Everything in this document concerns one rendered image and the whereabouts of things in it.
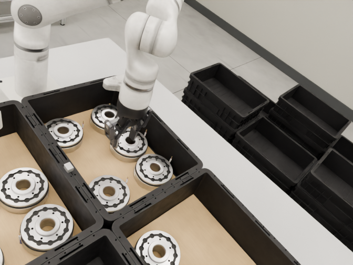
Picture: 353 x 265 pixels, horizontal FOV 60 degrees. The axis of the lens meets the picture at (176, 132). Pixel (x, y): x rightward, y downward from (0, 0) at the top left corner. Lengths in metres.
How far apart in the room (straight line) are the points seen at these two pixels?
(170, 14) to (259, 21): 3.11
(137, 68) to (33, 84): 0.45
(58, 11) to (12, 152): 0.37
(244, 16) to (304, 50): 0.80
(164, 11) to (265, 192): 0.75
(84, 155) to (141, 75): 0.31
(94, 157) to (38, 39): 0.36
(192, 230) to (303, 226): 0.50
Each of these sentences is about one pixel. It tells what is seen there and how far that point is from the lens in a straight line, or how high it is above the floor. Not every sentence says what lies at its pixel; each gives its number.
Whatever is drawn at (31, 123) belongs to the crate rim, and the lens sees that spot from 0.81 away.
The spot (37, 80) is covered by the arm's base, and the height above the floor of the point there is 0.86.
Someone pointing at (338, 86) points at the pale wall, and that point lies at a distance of 3.53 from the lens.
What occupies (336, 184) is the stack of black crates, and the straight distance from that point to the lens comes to 1.82.
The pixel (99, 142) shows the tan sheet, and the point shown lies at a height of 0.83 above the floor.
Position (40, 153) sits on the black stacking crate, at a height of 0.89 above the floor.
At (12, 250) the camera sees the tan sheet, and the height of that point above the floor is 0.83.
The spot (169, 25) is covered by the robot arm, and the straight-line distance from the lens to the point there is 0.62.
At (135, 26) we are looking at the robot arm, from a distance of 0.61.
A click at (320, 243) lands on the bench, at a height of 0.70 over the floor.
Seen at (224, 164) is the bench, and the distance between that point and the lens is 1.16.
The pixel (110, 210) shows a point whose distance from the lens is 0.73.
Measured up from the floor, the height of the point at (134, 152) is 0.86.
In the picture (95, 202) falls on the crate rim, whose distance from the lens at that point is 0.66.
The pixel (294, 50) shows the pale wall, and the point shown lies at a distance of 3.59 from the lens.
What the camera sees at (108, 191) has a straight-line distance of 0.78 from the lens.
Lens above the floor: 1.50
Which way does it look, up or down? 42 degrees down
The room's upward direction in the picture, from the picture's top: 24 degrees clockwise
